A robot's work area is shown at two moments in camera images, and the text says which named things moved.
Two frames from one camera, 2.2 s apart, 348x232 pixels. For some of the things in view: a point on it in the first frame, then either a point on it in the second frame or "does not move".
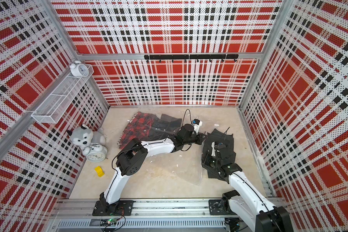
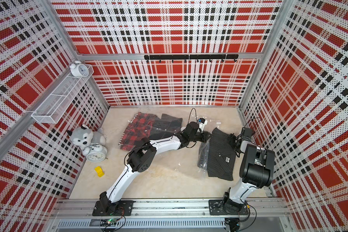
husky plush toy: [84, 137] does not move
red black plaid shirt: [139, 127] does not move
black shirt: [165, 126] does not move
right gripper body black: [214, 163] -> [233, 140]
